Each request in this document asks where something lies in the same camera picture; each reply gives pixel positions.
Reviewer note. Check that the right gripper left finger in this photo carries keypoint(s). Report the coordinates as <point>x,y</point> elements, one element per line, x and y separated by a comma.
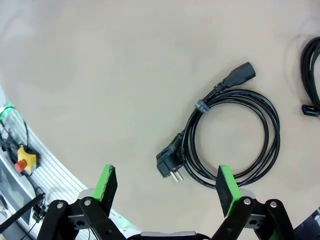
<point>107,185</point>

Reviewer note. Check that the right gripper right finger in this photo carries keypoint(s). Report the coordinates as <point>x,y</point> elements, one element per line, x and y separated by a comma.
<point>225,187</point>

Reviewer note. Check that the yellow emergency stop button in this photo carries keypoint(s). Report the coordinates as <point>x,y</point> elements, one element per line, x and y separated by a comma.
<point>26,157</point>

